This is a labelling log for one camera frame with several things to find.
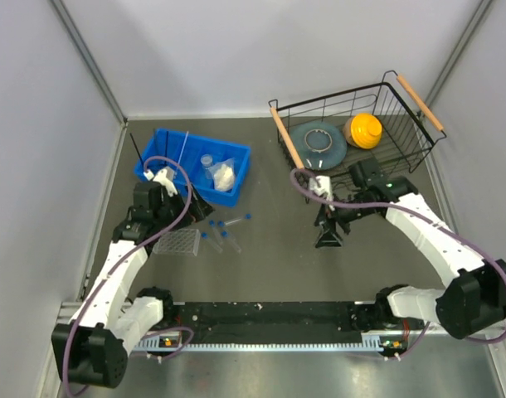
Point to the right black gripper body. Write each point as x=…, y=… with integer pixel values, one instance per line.
x=343, y=215

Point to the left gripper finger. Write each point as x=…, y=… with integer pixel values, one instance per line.
x=190, y=220
x=199, y=209

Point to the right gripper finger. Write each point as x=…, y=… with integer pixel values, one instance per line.
x=332, y=237
x=321, y=221

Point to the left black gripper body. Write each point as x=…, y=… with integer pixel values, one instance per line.
x=171, y=209

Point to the blue-capped test tube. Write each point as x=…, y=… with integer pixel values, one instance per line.
x=219, y=231
x=225, y=227
x=231, y=240
x=211, y=242
x=236, y=220

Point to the glass bulb tube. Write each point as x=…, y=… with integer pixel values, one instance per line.
x=181, y=153

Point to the clear bag of white powder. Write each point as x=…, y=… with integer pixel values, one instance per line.
x=223, y=175

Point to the black wire ring stand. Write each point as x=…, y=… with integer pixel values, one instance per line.
x=156, y=146

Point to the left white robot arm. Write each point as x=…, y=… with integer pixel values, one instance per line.
x=93, y=348

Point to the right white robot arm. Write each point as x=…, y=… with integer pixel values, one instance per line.
x=474, y=293

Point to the clear plastic well plate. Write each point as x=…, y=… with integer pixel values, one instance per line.
x=181, y=242

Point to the blue plastic divided bin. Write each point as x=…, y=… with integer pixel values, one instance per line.
x=220, y=150

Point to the blue-grey ceramic plate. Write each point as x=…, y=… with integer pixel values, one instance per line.
x=321, y=146

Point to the orange ribbed bowl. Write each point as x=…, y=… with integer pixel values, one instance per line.
x=363, y=131

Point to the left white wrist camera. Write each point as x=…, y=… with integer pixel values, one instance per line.
x=165, y=178

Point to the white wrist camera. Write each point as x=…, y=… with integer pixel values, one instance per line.
x=322, y=187
x=165, y=178

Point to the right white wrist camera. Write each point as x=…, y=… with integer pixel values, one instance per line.
x=322, y=187

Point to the black wire basket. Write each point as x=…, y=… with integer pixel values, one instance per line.
x=386, y=121

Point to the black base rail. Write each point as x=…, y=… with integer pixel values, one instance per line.
x=278, y=327

